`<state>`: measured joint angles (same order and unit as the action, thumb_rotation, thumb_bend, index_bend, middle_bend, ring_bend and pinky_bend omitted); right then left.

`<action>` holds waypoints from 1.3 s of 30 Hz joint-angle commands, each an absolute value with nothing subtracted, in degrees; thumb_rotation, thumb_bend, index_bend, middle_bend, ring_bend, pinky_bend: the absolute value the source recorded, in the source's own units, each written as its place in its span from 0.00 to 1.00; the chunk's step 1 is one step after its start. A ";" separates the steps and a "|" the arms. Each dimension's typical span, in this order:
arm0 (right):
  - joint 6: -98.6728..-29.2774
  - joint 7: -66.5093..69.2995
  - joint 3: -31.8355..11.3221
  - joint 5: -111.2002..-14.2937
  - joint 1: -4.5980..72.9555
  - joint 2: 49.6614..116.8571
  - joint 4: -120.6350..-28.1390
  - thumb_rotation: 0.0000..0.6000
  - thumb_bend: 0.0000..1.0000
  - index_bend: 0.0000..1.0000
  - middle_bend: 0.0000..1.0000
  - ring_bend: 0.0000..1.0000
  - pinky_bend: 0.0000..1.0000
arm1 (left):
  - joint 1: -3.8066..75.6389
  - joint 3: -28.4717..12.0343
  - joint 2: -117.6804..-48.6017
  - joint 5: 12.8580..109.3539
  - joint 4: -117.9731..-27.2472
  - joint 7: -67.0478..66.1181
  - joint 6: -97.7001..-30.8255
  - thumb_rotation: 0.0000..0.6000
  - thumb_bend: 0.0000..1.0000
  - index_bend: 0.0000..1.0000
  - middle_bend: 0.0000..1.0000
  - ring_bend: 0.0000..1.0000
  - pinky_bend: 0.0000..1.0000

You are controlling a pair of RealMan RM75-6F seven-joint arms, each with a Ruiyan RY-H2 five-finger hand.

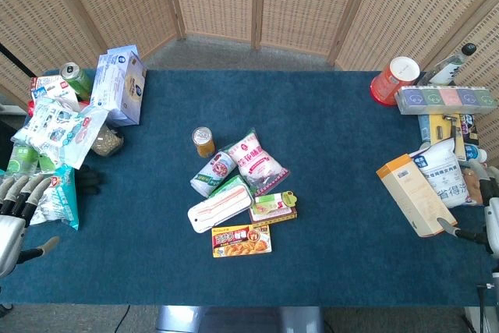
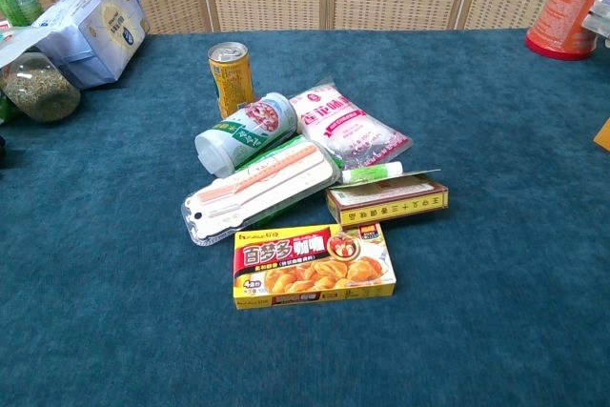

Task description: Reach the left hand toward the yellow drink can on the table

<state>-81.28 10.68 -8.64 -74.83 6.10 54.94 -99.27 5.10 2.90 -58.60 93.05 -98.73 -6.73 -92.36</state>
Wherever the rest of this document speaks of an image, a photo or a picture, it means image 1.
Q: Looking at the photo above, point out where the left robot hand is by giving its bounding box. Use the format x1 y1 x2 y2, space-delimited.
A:
0 175 61 278

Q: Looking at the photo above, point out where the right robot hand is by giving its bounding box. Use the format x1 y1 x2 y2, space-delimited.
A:
436 159 499 260

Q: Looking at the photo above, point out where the yellow can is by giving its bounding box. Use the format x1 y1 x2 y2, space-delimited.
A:
191 126 217 159

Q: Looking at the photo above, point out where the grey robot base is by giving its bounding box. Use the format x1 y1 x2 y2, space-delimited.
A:
154 304 325 333

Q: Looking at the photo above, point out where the green soda can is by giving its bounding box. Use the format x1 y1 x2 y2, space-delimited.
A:
59 62 94 101

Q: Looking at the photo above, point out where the teal white snack bag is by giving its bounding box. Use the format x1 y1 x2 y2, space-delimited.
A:
30 165 80 232

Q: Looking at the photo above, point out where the green label water bottle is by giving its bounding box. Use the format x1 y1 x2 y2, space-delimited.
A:
5 144 40 176

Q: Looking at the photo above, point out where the white blue detergent bag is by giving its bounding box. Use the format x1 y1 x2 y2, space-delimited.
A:
408 137 478 210

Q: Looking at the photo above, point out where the white blue small bottle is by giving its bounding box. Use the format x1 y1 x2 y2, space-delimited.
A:
463 143 488 163

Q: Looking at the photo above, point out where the tan orange long box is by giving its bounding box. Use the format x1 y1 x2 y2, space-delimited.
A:
376 154 458 238

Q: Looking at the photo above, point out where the dark purple packet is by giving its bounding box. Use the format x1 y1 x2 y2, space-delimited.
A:
458 113 480 146

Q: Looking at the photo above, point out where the clear printed plastic bag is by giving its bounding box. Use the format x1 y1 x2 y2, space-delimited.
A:
10 97 109 171

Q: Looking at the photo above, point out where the razor on yellow card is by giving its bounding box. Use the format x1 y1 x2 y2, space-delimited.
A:
417 112 467 162

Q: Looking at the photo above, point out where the clear jar of grains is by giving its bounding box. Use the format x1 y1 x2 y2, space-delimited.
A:
90 123 125 158

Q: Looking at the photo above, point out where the multicolour pack of cups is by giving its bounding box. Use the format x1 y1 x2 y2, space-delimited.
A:
394 85 499 116

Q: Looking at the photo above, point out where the red white small box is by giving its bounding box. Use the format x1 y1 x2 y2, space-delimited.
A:
30 75 80 108

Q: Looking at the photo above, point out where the clear bottle black cap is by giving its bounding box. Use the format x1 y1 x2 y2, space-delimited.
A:
421 42 477 86

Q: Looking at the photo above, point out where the white blue carton box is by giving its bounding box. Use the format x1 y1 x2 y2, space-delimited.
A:
90 44 148 128

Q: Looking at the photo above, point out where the orange instant noodle cup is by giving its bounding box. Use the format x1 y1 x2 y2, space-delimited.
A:
370 55 421 107

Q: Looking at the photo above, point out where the green white paper cup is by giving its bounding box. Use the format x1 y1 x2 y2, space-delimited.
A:
189 151 238 198

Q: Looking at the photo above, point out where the white cutlery case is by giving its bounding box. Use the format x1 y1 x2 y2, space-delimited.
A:
186 184 253 235

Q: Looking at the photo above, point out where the small green red box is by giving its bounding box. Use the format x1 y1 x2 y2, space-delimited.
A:
248 190 299 227

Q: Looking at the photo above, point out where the green white packet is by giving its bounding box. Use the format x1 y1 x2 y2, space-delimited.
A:
208 174 248 199

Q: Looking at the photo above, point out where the yellow curry box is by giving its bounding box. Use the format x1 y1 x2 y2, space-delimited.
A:
211 224 273 259

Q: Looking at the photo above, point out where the white pink seasoning bag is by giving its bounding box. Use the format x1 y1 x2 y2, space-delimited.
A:
225 127 291 196

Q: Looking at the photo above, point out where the blue tablecloth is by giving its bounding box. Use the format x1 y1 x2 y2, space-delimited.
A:
0 69 499 307

